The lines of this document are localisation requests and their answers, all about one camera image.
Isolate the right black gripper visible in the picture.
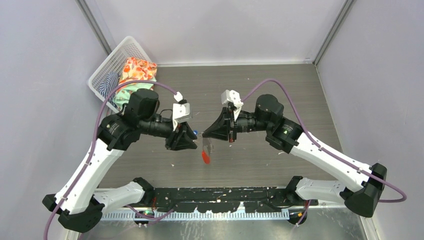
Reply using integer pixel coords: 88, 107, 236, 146
202, 105, 271, 143

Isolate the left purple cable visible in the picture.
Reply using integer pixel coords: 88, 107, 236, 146
43, 80, 184, 240

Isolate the blue striped cloth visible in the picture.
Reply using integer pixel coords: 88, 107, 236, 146
98, 71, 120, 98

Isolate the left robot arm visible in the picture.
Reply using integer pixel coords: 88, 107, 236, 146
42, 89, 197, 233

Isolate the red handled metal keyring holder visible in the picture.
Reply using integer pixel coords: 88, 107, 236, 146
201, 137, 213, 165

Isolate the orange floral cloth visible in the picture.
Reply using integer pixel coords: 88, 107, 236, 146
118, 57, 158, 85

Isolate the mint green cloth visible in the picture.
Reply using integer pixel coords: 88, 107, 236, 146
112, 82, 154, 111

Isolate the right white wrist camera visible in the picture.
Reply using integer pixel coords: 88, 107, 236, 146
221, 89, 244, 121

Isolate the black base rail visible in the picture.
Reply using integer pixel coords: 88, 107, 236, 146
131, 186, 307, 213

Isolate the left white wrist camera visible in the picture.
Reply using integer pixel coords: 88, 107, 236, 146
172, 103, 192, 132

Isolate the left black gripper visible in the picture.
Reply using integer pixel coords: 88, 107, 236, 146
139, 115, 198, 150

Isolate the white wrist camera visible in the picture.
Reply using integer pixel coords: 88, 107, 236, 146
221, 89, 244, 121
172, 103, 192, 132

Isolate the white plastic basket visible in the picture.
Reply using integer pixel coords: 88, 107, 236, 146
87, 36, 153, 113

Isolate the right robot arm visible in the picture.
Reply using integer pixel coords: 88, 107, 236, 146
202, 90, 387, 218

